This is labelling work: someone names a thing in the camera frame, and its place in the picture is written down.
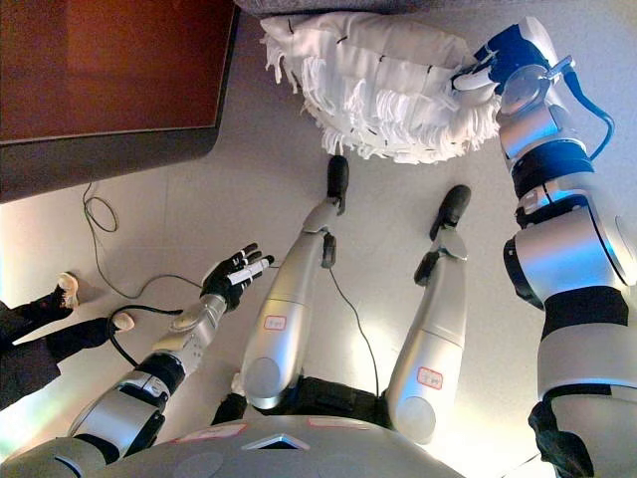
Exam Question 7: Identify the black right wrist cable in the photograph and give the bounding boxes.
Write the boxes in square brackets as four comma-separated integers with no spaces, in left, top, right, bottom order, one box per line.
[545,56,616,161]

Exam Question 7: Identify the silver left robot leg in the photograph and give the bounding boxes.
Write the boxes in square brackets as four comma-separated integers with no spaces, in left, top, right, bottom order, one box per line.
[242,154,350,412]

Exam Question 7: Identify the white fringed pillow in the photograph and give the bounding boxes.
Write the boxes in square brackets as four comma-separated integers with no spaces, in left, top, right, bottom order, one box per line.
[259,11,504,166]

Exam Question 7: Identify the grey fabric armchair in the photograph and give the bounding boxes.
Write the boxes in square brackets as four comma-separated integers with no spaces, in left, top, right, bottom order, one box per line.
[233,0,499,17]

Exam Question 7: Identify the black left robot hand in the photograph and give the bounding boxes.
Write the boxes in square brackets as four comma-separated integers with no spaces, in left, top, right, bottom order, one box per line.
[199,241,276,314]

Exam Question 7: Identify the brown wooden desk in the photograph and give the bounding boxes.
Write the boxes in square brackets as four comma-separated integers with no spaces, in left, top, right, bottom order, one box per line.
[0,0,241,203]

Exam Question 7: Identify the silver robot leg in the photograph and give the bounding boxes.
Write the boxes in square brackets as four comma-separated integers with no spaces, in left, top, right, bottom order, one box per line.
[242,154,350,412]
[385,184,473,446]

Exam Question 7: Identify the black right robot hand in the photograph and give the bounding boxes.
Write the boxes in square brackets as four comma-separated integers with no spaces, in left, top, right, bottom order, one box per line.
[449,16,557,97]

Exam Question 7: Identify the thin dark floor cable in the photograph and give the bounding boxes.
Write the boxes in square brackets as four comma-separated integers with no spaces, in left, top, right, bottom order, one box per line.
[81,180,206,301]

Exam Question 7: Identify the thin cable between legs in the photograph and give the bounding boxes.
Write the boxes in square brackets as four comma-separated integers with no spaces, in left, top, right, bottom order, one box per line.
[325,263,382,400]

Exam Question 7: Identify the person legs black trousers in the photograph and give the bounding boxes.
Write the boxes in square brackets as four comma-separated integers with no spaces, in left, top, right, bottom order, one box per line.
[0,291,113,412]

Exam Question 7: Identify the silver right robot leg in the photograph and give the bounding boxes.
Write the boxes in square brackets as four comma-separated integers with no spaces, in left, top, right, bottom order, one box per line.
[385,184,473,446]

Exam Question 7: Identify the silver robot torso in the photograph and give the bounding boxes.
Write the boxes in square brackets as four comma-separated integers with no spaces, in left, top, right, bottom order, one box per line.
[0,375,561,478]

